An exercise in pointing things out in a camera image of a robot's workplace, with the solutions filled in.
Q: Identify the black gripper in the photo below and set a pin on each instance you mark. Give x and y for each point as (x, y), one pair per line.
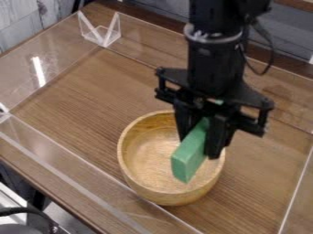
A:
(209, 90)

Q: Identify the green rectangular block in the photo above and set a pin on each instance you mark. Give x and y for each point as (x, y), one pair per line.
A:
(189, 155)

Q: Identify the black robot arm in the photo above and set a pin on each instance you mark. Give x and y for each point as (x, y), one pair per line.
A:
(226, 17)

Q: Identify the brown wooden bowl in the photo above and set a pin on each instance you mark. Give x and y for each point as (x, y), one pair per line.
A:
(147, 143)

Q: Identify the clear acrylic tray wall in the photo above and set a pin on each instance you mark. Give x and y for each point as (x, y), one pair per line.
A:
(62, 148)

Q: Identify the clear acrylic corner bracket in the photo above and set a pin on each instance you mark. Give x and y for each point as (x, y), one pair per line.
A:
(100, 35)

